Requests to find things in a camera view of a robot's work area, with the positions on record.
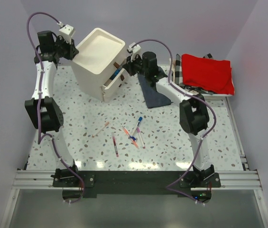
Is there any dark blue pencil pouch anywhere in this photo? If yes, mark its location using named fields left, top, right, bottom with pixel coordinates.
left=138, top=67, right=172, bottom=109

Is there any blue patterned tape roll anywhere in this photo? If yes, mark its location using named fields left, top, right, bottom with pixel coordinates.
left=110, top=67, right=122, bottom=81

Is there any pink-capped white marker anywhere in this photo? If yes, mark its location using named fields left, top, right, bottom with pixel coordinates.
left=137, top=127, right=146, bottom=149

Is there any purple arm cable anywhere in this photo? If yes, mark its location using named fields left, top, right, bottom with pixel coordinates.
left=26, top=12, right=86, bottom=204
left=131, top=39, right=217, bottom=204

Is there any black white checkered cloth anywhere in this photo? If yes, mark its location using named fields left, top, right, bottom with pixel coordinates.
left=172, top=54, right=183, bottom=85

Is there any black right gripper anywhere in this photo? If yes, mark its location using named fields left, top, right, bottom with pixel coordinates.
left=122, top=53, right=148, bottom=77

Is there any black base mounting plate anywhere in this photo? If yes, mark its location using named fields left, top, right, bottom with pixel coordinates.
left=51, top=169, right=221, bottom=200

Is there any red pen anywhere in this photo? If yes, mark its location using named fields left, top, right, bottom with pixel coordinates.
left=112, top=132, right=119, bottom=157

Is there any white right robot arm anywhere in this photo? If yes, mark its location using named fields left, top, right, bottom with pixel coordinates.
left=123, top=51, right=215, bottom=187

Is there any aluminium frame rail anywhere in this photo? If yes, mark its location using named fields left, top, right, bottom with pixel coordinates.
left=0, top=95, right=268, bottom=228

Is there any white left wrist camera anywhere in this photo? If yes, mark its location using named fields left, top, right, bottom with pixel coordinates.
left=58, top=21, right=75, bottom=44

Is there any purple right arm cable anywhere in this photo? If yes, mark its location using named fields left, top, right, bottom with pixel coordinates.
left=131, top=39, right=217, bottom=204

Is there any blue-capped white marker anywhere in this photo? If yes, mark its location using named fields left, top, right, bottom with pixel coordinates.
left=130, top=117, right=143, bottom=138

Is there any white cloth basket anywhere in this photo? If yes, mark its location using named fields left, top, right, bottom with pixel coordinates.
left=169, top=59, right=232, bottom=99

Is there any red folded cloth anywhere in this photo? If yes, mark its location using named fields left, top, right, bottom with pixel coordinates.
left=181, top=54, right=235, bottom=95

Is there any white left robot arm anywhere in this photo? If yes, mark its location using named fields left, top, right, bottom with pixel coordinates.
left=25, top=30, right=83, bottom=188

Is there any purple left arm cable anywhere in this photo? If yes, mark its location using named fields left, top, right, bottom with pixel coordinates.
left=26, top=12, right=86, bottom=204

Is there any orange marker pen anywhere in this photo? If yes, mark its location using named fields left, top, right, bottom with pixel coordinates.
left=122, top=126, right=139, bottom=149

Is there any cream drawer organizer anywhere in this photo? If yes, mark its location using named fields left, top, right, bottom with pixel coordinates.
left=71, top=28, right=129, bottom=102

